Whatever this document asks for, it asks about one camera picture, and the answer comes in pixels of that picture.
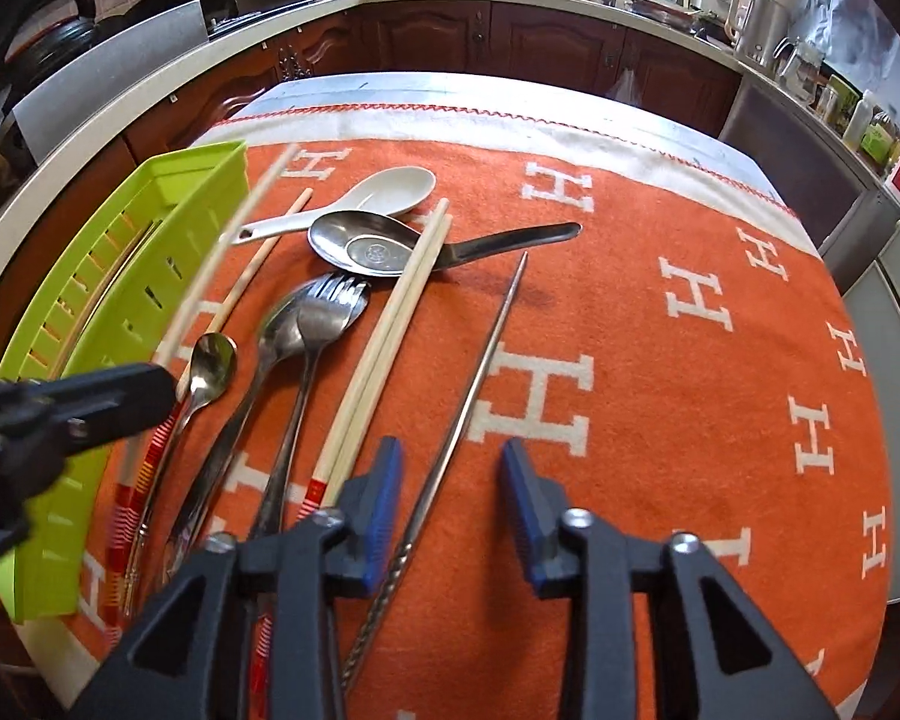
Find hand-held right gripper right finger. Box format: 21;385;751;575
499;437;847;720

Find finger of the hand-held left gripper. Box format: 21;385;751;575
0;362;179;466

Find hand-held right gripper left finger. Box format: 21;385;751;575
66;435;406;720

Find small steel spoon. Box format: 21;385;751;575
124;331;239;616

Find steel chopstick spiral end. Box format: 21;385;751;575
341;251;530;695

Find long steel spoon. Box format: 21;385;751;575
161;281;323;586

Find green plastic utensil tray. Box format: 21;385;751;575
0;139;250;623

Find steel fork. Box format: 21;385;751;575
259;274;372;541

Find large steel serving spoon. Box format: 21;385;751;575
307;210;582;278

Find white ceramic spoon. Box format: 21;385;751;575
225;166;437;245

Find orange patterned blanket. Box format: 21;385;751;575
0;109;897;720

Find steel splash guard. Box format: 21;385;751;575
11;0;211;166

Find gas stove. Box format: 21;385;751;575
206;0;286;35

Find pale blue table cover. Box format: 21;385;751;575
240;71;766;166

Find white kitchen countertop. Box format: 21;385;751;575
0;0;900;331

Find cluttered counter shelf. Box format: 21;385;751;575
720;75;900;293

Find brown wooden base cabinets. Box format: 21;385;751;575
0;0;743;301

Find green label jar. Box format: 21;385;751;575
862;111;900;166

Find white plastic bottle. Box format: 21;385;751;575
844;88;875;147

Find glass jug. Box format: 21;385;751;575
772;37;826;106

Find pile of dishes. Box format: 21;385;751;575
630;0;702;27

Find steel electric kettle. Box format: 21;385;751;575
724;0;792;68

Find crinkled plastic sheet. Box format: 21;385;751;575
795;0;900;91

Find black pot with handle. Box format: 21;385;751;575
4;0;102;80

